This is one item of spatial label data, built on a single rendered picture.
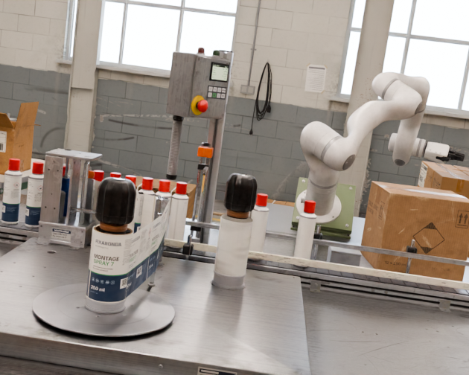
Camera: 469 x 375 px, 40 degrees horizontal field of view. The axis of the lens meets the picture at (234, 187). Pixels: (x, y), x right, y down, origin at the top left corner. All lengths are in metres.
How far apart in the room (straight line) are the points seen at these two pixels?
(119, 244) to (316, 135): 1.26
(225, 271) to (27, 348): 0.58
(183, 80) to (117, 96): 5.83
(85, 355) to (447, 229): 1.35
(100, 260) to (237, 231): 0.42
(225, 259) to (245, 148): 5.79
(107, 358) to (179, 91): 0.94
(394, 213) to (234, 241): 0.71
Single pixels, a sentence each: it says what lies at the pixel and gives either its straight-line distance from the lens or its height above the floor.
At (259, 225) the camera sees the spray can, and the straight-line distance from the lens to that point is 1.98.
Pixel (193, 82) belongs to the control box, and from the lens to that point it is 1.96.
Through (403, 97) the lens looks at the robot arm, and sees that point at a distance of 2.65.
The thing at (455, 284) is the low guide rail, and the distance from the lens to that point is 2.07.
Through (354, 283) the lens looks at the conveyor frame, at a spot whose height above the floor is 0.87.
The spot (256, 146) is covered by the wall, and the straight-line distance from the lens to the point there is 7.44.
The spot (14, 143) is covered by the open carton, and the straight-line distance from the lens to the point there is 3.49.
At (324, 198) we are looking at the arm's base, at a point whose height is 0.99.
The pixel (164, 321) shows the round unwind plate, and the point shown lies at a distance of 1.43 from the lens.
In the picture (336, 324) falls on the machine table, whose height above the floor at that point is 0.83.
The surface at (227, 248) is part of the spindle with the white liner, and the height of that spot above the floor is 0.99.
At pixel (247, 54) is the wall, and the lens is 7.44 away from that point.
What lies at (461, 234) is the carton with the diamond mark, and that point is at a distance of 2.30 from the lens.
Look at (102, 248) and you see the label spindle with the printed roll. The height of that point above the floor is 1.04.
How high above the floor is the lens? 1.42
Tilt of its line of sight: 10 degrees down
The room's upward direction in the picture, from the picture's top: 8 degrees clockwise
